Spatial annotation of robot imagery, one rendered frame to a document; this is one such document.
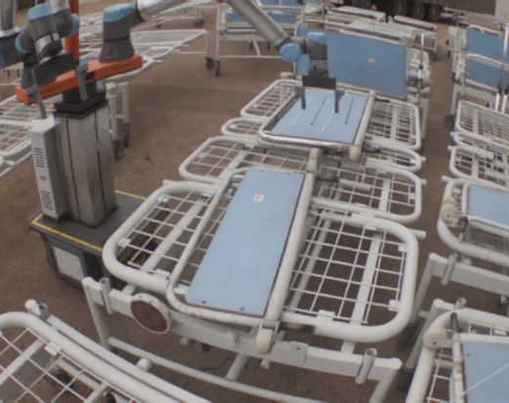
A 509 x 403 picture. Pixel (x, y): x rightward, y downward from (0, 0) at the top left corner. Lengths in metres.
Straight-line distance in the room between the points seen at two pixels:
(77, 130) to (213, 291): 0.84
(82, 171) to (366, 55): 1.79
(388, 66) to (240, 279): 1.90
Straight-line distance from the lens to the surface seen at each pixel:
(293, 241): 1.29
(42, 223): 1.96
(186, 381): 1.59
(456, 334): 1.10
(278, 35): 1.61
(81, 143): 1.69
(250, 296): 1.12
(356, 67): 2.80
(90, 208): 1.81
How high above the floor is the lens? 1.28
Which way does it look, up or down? 31 degrees down
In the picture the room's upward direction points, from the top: 2 degrees clockwise
